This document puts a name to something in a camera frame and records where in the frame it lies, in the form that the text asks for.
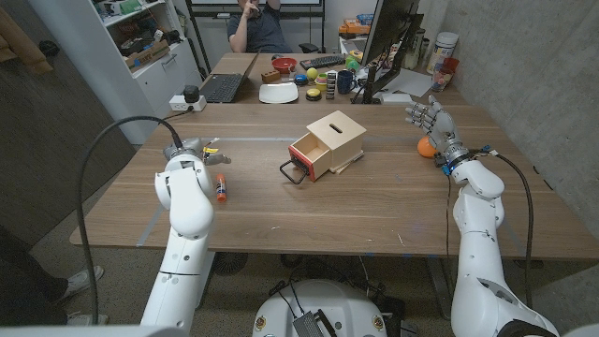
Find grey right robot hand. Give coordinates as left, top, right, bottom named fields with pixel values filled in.
left=404, top=95, right=471, bottom=165

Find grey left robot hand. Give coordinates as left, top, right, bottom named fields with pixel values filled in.
left=162, top=137, right=232, bottom=168

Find wooden box with slot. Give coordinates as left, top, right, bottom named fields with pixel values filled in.
left=306, top=110, right=368, bottom=175

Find wooden drawer red front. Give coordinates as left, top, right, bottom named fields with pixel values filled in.
left=279, top=132, right=333, bottom=185

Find orange ball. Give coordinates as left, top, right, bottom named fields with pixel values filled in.
left=416, top=135, right=439, bottom=159

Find green toy ball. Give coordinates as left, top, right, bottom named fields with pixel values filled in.
left=344, top=49, right=365, bottom=74

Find white power strip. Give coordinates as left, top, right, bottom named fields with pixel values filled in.
left=168, top=94, right=208, bottom=112

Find clear glass jar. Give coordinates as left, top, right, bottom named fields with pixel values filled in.
left=430, top=67, right=454, bottom=94

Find small white box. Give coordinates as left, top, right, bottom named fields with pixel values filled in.
left=379, top=92, right=415, bottom=105

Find white paper sheets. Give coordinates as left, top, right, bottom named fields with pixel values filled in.
left=373, top=67, right=434, bottom=98

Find white shelf cabinet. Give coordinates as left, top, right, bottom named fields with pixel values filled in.
left=27, top=0, right=205, bottom=146

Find black laptop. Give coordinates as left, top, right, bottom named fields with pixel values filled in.
left=199, top=51, right=261, bottom=104

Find white canister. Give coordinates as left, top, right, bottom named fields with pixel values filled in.
left=425, top=31, right=460, bottom=76

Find wooden desk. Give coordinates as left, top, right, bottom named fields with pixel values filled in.
left=200, top=51, right=469, bottom=107

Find brown cardboard box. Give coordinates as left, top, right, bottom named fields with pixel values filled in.
left=124, top=38, right=172, bottom=71

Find white bowl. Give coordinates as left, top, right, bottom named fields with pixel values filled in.
left=257, top=81, right=300, bottom=105

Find dark blue mug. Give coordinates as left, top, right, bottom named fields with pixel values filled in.
left=336, top=68, right=359, bottom=95

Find black computer monitor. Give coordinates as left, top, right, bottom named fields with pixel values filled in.
left=350, top=0, right=425, bottom=105

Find red bowl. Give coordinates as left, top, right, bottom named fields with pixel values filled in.
left=270, top=56, right=299, bottom=75

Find orange box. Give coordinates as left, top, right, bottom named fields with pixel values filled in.
left=338, top=18, right=372, bottom=37

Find black keyboard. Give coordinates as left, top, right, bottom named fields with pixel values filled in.
left=299, top=54, right=347, bottom=71

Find seated person dark shirt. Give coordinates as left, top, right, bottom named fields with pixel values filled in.
left=226, top=0, right=294, bottom=54

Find brown wooden panel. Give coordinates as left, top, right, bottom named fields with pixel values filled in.
left=0, top=7, right=55, bottom=76

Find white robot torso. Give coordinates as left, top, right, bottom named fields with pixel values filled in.
left=251, top=279, right=388, bottom=337

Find grey heatsink module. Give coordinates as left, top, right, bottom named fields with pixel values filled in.
left=292, top=309, right=337, bottom=337

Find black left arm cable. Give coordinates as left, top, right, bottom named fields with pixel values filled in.
left=76, top=115, right=184, bottom=327

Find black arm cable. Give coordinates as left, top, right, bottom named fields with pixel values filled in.
left=486, top=152, right=535, bottom=310
left=76, top=115, right=184, bottom=327

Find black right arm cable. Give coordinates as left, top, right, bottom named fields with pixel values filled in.
left=486, top=152, right=535, bottom=310

